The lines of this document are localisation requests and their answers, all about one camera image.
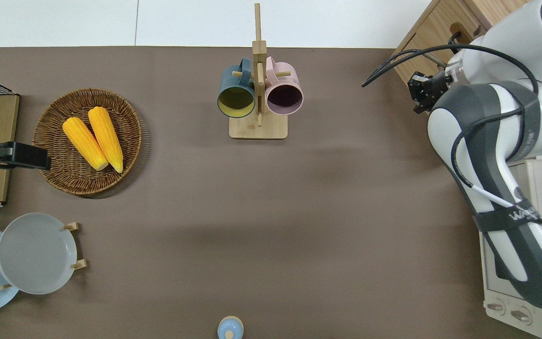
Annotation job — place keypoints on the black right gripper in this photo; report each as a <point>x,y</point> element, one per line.
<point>433,87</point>

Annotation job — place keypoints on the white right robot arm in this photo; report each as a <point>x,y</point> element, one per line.
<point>492,141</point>

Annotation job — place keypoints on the wooden cabinet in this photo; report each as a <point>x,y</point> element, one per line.
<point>501,9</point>

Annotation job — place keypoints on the pink mug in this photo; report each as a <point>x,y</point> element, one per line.
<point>282,77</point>

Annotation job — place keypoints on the wooden mug tree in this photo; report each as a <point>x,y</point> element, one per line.
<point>258,127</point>

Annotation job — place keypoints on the brown table mat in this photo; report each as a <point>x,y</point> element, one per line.
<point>299,212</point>

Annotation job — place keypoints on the dark blue mug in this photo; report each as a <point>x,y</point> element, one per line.
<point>233,82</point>

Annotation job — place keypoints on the silver toaster oven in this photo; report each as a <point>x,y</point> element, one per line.
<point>501,282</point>

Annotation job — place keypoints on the yellow corn cob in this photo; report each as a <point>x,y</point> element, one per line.
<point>106,136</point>
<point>84,143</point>

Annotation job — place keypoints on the brown wicker basket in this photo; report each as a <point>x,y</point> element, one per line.
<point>59,174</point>

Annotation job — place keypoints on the wooden plate rack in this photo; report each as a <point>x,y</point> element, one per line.
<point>79,264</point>

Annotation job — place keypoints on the grey plate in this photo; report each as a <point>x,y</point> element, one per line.
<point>35,254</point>

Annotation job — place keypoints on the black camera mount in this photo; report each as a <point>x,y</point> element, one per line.
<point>17,155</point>

